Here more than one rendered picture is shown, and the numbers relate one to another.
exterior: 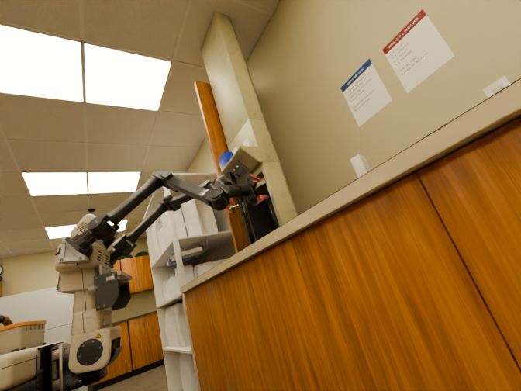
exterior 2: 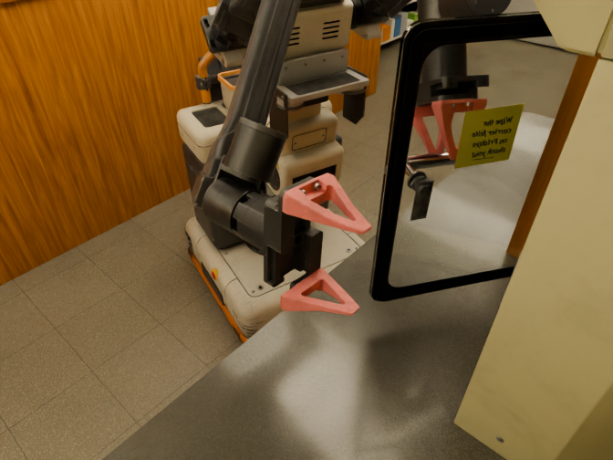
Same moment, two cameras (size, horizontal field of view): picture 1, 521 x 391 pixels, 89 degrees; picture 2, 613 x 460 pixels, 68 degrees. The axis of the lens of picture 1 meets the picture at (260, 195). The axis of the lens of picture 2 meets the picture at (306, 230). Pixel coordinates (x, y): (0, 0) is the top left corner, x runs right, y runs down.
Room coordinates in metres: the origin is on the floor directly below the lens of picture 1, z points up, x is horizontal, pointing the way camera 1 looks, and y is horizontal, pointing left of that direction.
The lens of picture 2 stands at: (1.09, -0.32, 1.51)
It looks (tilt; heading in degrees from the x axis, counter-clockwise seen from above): 39 degrees down; 77
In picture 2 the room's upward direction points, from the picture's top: straight up
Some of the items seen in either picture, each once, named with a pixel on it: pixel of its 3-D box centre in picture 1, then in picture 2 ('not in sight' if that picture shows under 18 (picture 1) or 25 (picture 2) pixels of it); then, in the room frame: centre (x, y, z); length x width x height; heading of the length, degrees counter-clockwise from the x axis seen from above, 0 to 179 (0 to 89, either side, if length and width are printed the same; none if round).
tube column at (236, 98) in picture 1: (236, 81); not in sight; (1.55, -0.07, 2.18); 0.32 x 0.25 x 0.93; 36
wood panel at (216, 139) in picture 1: (245, 162); not in sight; (1.75, 0.03, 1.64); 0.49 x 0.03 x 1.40; 126
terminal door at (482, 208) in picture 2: (243, 212); (493, 176); (1.44, 0.12, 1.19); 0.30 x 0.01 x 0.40; 1
